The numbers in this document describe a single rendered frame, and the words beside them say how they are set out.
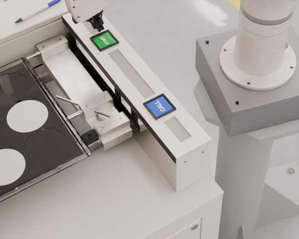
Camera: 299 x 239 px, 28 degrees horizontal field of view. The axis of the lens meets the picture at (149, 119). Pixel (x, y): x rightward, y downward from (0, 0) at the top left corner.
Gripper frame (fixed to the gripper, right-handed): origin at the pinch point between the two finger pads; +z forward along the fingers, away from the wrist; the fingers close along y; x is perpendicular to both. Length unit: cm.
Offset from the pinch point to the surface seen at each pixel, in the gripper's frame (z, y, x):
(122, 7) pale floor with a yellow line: 109, 38, 104
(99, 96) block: 6.4, -10.2, -15.2
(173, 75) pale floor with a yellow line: 109, 34, 51
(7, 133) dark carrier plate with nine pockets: 2.3, -33.3, -12.6
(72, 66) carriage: 9.2, -10.8, 0.2
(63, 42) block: 6.7, -9.1, 6.7
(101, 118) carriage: 8.7, -12.8, -19.3
